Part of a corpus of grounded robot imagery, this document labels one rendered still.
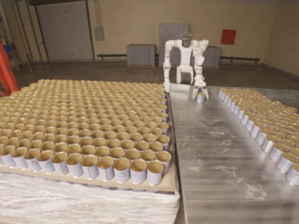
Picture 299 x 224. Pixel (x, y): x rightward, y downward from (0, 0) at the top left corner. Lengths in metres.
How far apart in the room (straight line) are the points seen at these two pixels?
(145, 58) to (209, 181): 7.46
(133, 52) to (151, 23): 2.31
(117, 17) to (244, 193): 9.64
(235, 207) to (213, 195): 0.09
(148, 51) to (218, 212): 7.55
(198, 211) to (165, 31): 7.57
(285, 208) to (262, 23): 10.71
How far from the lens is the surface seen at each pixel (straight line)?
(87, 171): 0.69
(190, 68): 2.10
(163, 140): 0.81
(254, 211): 0.76
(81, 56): 10.74
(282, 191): 0.89
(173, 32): 7.85
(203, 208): 0.68
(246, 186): 0.81
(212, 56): 8.32
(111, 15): 9.92
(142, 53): 7.90
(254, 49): 11.14
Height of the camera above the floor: 1.66
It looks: 29 degrees down
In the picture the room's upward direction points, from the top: straight up
